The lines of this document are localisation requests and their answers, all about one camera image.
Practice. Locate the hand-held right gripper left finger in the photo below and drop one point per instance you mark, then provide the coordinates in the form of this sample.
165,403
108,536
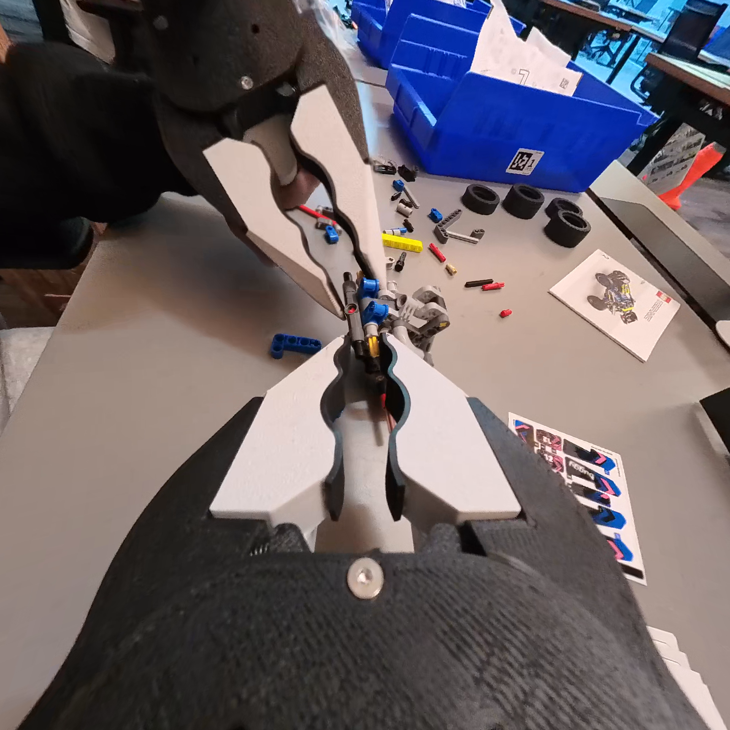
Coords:
279,450

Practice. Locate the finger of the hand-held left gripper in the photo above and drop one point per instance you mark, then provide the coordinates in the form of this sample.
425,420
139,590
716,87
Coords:
342,154
251,194

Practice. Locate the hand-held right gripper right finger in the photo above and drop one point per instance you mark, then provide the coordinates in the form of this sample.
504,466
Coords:
450,450

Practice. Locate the partly built lego vehicle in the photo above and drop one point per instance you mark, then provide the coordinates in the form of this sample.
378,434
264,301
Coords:
422,308

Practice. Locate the person's left forearm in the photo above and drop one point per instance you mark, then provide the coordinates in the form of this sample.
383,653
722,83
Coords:
68,142

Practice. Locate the black lego connector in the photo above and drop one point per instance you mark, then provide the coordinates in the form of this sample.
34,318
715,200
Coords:
385,167
408,171

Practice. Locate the long red lego axle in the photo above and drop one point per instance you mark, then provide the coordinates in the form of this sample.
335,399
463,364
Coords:
312,213

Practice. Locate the blue and grey lego pin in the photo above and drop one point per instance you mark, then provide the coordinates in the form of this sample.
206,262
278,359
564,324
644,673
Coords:
406,194

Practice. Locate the yellow lego beam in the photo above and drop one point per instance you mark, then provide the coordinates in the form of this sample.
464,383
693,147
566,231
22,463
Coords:
402,242

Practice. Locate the blue L-shaped lego beam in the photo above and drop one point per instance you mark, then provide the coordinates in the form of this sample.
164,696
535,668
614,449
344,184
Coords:
296,342

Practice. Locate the lego sticker sheet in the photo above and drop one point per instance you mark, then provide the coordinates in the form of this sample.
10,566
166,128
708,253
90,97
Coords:
576,490

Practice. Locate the black rubber lego tire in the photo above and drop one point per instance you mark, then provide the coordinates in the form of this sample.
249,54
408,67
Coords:
562,204
481,198
523,201
567,229

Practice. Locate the lego instruction booklet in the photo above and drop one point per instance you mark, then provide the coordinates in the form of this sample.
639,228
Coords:
616,305

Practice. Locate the person's left hand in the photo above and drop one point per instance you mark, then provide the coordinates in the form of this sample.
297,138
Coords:
302,191

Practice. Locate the grey axle with connectors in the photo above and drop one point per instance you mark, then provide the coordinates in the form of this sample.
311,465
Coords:
447,223

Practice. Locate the blue plastic bin with tag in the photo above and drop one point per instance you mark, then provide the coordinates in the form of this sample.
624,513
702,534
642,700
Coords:
513,131

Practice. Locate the white paper bags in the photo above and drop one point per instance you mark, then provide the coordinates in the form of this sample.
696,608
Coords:
513,57

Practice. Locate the white fuzzy cloth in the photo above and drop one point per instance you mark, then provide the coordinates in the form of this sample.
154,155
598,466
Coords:
23,370

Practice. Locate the black flat device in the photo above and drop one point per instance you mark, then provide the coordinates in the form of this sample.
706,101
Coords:
718,422

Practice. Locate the white paper stack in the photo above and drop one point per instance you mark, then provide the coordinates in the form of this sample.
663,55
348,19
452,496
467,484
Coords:
684,673

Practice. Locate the printed cardboard box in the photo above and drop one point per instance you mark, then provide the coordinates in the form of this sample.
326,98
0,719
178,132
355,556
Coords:
676,154

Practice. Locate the orange traffic cone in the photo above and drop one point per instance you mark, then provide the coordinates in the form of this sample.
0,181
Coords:
690,174

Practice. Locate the wooden table with black legs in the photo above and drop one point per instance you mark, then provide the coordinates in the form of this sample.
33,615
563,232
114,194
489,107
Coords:
696,80

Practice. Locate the black office chair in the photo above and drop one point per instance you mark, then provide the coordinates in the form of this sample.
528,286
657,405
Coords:
690,23

